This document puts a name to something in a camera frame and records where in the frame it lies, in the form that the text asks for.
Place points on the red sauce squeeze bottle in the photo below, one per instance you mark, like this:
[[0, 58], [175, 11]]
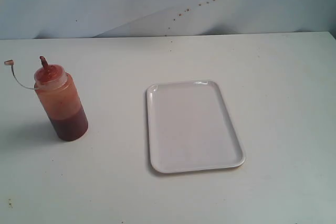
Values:
[[58, 95]]

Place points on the white rectangular plastic tray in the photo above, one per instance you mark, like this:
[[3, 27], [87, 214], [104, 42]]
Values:
[[190, 129]]

